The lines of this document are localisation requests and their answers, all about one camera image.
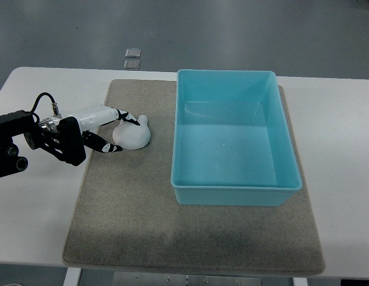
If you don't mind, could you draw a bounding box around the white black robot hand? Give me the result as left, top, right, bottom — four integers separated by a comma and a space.
35, 103, 140, 166

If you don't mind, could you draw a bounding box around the white table leg left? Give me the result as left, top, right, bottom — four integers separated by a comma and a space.
63, 268, 82, 286

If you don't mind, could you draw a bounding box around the blue plastic box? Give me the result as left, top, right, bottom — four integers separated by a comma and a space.
171, 69, 303, 206

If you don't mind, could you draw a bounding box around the grey felt mat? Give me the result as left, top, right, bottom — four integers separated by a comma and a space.
62, 79, 325, 276

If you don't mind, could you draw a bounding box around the white bunny toy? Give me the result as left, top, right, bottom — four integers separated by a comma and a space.
112, 115, 151, 150

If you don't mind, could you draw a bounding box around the white table leg right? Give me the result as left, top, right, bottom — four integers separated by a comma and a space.
293, 277, 309, 286

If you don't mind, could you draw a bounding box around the metal table crossbar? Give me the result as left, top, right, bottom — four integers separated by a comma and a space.
112, 272, 262, 286

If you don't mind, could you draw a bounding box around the white table leg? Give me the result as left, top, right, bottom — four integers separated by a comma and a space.
63, 268, 82, 286
293, 277, 309, 286

